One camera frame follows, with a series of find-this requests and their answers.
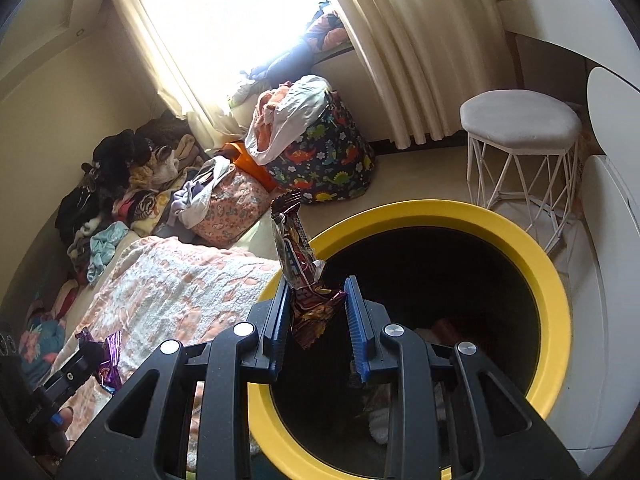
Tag narrow cream curtain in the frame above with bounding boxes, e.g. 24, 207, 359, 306
107, 0, 251, 136

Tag white wire-frame stool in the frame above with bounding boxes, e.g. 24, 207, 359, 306
460, 89, 583, 256

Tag white lilac garment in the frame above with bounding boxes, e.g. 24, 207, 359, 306
172, 156, 232, 228

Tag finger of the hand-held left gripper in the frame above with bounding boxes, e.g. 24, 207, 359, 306
32, 345, 111, 411

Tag pile of clothes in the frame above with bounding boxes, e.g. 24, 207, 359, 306
54, 119, 206, 261

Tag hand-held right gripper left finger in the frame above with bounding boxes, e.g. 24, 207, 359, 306
55, 280, 296, 480

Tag purple snack wrapper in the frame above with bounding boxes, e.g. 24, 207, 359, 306
75, 327, 123, 393

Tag white vanity desk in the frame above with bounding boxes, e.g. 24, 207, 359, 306
497, 0, 636, 76

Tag brown snack wrapper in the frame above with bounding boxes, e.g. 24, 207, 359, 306
270, 190, 347, 351

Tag heap of dark clothes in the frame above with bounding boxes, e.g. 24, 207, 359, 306
227, 2, 351, 106

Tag wide cream curtain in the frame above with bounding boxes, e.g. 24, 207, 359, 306
312, 0, 508, 150

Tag dinosaur print laundry bag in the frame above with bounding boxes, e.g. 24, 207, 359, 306
245, 75, 377, 206

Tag light blue garment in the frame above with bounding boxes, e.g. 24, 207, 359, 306
87, 222, 132, 283

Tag teal floral pillow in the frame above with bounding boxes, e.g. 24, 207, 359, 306
20, 310, 67, 386

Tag yellow-rimmed black bin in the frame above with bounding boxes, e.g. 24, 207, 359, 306
248, 200, 572, 480

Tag orange bag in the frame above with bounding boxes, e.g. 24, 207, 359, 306
220, 142, 278, 191

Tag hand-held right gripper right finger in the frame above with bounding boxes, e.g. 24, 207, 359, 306
343, 275, 583, 480

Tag pink floral pillow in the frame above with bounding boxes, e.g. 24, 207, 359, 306
192, 167, 273, 248

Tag white drawer cabinet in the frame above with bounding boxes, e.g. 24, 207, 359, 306
567, 65, 640, 453

